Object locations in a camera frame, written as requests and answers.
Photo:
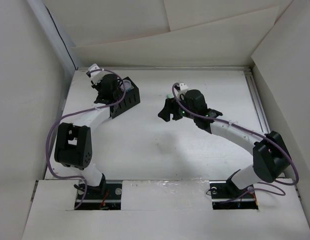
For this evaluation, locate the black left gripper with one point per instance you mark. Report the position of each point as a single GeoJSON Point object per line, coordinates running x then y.
{"type": "Point", "coordinates": [97, 87]}

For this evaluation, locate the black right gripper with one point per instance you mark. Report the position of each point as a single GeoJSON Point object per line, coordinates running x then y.
{"type": "Point", "coordinates": [169, 108]}

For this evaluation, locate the green highlighter marker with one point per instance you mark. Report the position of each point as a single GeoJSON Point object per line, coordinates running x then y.
{"type": "Point", "coordinates": [169, 96]}

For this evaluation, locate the clear jar of paper clips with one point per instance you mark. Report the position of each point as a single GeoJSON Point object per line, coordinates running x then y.
{"type": "Point", "coordinates": [126, 85]}

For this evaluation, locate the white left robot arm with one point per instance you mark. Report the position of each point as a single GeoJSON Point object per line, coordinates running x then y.
{"type": "Point", "coordinates": [73, 144]}

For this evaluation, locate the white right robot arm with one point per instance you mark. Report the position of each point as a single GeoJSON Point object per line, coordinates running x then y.
{"type": "Point", "coordinates": [269, 152]}

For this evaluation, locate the black two-compartment organizer box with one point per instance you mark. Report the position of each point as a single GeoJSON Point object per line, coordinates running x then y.
{"type": "Point", "coordinates": [132, 98]}

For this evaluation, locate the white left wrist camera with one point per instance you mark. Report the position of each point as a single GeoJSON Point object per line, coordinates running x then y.
{"type": "Point", "coordinates": [95, 73]}

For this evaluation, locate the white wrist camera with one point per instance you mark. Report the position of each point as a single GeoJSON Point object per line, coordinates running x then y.
{"type": "Point", "coordinates": [95, 73]}
{"type": "Point", "coordinates": [181, 88]}

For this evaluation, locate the aluminium rail back edge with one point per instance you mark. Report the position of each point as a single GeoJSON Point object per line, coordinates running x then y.
{"type": "Point", "coordinates": [180, 68]}

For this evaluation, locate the aluminium rail edge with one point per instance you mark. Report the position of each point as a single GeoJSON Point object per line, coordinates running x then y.
{"type": "Point", "coordinates": [256, 100]}
{"type": "Point", "coordinates": [180, 68]}

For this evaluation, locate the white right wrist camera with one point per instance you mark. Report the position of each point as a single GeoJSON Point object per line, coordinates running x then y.
{"type": "Point", "coordinates": [181, 88]}

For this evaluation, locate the aluminium rail right edge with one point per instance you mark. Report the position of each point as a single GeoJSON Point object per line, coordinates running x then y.
{"type": "Point", "coordinates": [256, 100]}

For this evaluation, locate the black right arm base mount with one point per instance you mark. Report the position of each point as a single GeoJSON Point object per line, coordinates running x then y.
{"type": "Point", "coordinates": [226, 196]}

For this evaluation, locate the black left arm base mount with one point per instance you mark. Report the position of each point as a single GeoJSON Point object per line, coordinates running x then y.
{"type": "Point", "coordinates": [105, 197]}

